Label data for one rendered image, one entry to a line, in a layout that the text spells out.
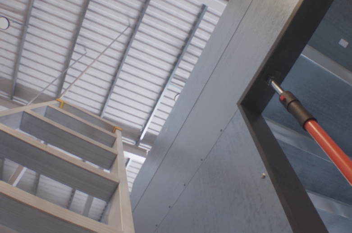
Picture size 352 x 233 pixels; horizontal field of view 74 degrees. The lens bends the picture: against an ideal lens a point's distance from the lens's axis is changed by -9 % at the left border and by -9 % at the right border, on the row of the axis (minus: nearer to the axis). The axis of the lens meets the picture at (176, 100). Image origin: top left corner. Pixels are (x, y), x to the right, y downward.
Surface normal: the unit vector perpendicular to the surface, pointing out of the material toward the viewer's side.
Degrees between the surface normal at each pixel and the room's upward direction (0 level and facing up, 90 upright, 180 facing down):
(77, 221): 90
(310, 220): 90
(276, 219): 90
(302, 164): 180
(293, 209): 90
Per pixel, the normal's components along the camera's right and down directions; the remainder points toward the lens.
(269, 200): -0.90, -0.39
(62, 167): 0.00, 0.44
